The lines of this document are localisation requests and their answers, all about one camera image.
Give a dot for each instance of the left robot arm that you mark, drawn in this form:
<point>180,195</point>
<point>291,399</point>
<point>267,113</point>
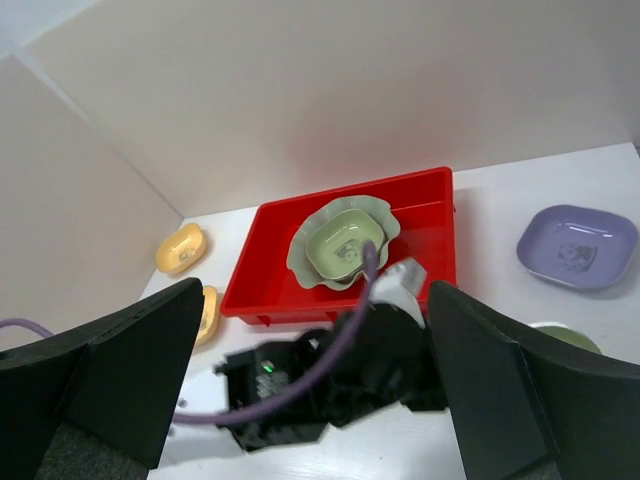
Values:
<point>256,375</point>

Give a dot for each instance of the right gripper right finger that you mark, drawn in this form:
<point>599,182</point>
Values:
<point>526,405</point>

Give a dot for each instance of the red plastic bin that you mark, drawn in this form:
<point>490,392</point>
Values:
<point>263,291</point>

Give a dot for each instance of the yellow square plate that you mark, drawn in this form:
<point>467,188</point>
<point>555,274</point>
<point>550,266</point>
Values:
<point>181,249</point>
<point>210,322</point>

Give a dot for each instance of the large green scalloped bowl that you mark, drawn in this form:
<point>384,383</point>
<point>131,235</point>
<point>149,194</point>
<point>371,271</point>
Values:
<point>297,262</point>

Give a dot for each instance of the green square panda plate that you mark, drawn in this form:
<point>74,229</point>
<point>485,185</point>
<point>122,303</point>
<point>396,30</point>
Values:
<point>335,249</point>

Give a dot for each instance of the purple square panda plate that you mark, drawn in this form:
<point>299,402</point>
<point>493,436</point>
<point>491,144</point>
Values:
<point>580,248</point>

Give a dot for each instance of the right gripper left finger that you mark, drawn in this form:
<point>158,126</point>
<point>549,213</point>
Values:
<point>97,401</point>

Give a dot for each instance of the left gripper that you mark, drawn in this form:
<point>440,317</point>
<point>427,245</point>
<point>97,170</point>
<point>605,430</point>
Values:
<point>389,361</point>

